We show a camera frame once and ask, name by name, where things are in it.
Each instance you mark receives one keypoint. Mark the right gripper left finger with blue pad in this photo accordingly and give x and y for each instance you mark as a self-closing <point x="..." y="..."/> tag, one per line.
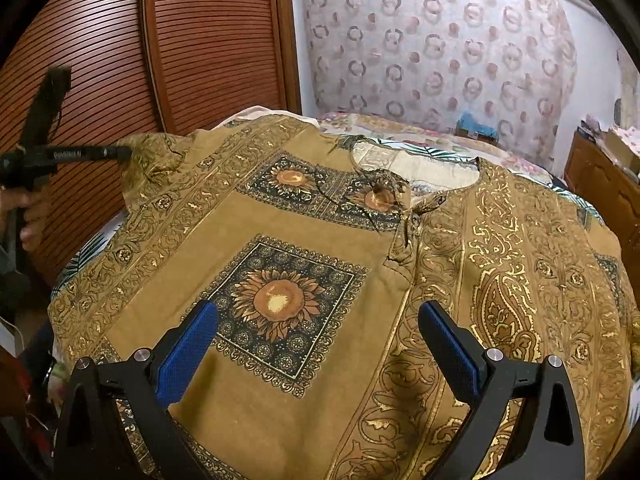
<point x="91" y="442"/>

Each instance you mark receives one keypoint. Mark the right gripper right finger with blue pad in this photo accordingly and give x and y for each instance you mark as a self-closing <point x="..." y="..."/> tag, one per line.
<point x="546" y="440"/>

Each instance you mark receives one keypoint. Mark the brown gold patterned shirt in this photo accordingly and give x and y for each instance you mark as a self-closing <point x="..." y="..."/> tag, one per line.
<point x="317" y="251"/>

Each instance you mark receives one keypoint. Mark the person's left hand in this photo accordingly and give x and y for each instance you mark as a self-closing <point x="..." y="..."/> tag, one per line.
<point x="36" y="206"/>

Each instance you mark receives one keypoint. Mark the brown louvered wardrobe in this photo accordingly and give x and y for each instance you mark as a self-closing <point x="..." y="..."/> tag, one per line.
<point x="146" y="65"/>

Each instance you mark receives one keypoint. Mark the wooden sideboard cabinet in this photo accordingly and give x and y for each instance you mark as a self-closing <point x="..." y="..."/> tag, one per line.
<point x="590" y="174"/>

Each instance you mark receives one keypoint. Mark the blue item in box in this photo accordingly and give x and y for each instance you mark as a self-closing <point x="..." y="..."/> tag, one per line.
<point x="469" y="127"/>

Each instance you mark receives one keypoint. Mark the cardboard box with floral cloth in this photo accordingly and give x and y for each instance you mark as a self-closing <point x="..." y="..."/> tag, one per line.
<point x="622" y="146"/>

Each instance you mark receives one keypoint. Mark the floral bed blanket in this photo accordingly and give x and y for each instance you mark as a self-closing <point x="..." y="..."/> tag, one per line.
<point x="412" y="139"/>

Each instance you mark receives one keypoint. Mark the pink circle patterned curtain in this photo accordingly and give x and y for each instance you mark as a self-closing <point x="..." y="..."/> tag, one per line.
<point x="509" y="65"/>

